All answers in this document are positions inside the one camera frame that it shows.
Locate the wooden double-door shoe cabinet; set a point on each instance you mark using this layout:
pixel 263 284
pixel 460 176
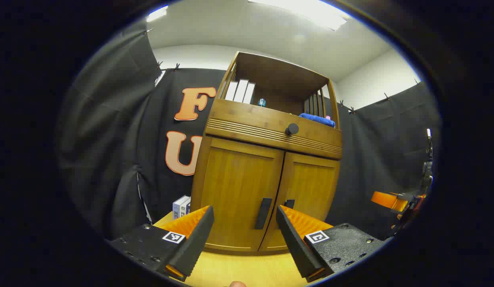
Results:
pixel 277 73

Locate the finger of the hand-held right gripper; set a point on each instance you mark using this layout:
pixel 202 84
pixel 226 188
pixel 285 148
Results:
pixel 386 200

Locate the black backdrop cloth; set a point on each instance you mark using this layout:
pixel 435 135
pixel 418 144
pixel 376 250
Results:
pixel 111 139

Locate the small teal bottle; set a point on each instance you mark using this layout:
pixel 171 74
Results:
pixel 261 103

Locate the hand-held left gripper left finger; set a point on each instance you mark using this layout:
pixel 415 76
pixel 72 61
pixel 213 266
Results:
pixel 195 247

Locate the blue towel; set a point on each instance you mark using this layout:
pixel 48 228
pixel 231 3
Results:
pixel 316 119

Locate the wooden drawer with black knob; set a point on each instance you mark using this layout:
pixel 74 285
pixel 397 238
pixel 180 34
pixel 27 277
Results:
pixel 247 119

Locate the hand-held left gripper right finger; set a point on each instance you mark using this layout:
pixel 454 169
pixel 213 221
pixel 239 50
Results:
pixel 295 247

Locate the wooden cabinet door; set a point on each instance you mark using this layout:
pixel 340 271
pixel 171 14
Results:
pixel 310 183
pixel 235 179

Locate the long ceiling light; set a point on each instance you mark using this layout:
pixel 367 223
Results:
pixel 157 13

